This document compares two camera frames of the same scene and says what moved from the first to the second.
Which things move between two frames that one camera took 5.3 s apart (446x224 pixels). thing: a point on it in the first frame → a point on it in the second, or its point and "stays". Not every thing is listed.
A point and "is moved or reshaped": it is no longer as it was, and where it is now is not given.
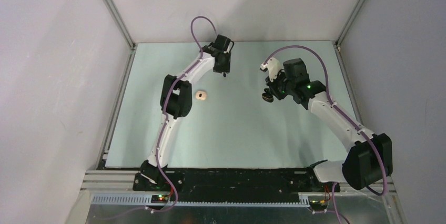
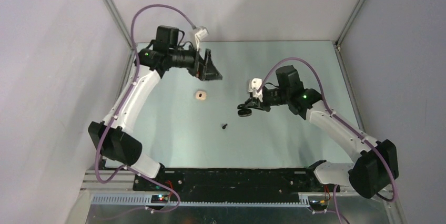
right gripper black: [273, 85] → [255, 103]
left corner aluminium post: [112, 8] stays
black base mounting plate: [235, 182] stays
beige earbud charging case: [201, 95] stays
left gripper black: [226, 68] → [204, 69]
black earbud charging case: [267, 97] is moved or reshaped
